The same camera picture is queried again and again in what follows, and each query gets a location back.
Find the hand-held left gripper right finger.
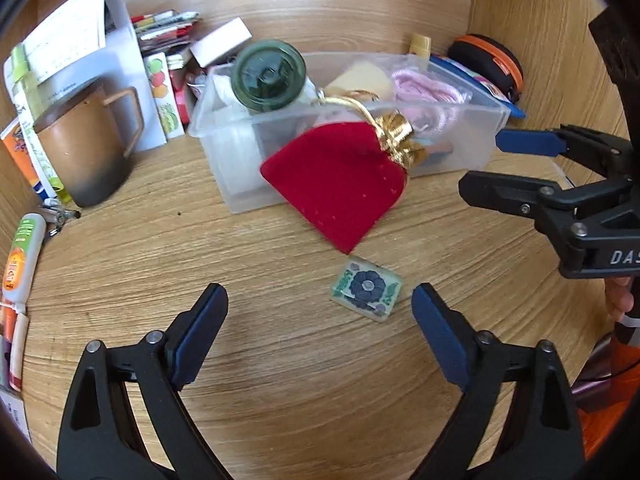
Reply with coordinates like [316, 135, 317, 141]
[411, 282, 587, 480]

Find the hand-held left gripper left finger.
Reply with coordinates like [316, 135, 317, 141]
[56, 282, 236, 480]

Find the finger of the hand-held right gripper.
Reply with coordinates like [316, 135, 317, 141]
[495, 124, 640, 181]
[459, 170, 577, 233]

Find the floral square tile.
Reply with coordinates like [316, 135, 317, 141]
[330, 255, 403, 323]

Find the clear plastic storage bin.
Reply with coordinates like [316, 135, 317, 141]
[187, 51, 511, 215]

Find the red velvet pouch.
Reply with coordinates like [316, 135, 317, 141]
[260, 110, 426, 256]

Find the beige lidded cup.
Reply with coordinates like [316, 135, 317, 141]
[325, 60, 393, 101]

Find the green glass jar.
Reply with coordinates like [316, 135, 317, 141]
[231, 40, 307, 112]

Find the wooden desktop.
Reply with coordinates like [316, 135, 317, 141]
[10, 50, 616, 480]

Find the person's right hand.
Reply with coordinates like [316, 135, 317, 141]
[602, 276, 638, 321]

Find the blue pencil case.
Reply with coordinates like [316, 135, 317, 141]
[430, 54, 527, 120]

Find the black orange zip case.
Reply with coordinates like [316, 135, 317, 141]
[446, 34, 524, 103]

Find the white round container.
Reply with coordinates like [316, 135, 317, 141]
[207, 122, 263, 198]

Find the metal key clip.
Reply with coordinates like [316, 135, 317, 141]
[37, 197, 82, 238]

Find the orange white tube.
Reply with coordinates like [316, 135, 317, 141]
[2, 213, 47, 308]

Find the brown ceramic mug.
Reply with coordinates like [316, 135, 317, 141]
[32, 82, 146, 208]

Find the red book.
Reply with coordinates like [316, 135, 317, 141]
[169, 67, 197, 123]

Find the fruit print box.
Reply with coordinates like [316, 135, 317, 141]
[142, 51, 186, 139]

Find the orange packet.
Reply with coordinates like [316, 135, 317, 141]
[0, 122, 56, 198]

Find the white cardboard box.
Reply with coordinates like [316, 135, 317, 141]
[189, 17, 252, 68]

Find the green white packet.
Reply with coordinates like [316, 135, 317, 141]
[5, 45, 66, 201]

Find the pens and markers bundle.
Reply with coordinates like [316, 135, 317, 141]
[137, 10, 203, 55]

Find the red white marker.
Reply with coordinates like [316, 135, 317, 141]
[131, 10, 176, 28]

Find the white folded paper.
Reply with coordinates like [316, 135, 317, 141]
[4, 0, 168, 153]

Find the pink rope lanyard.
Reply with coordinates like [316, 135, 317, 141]
[390, 60, 473, 136]

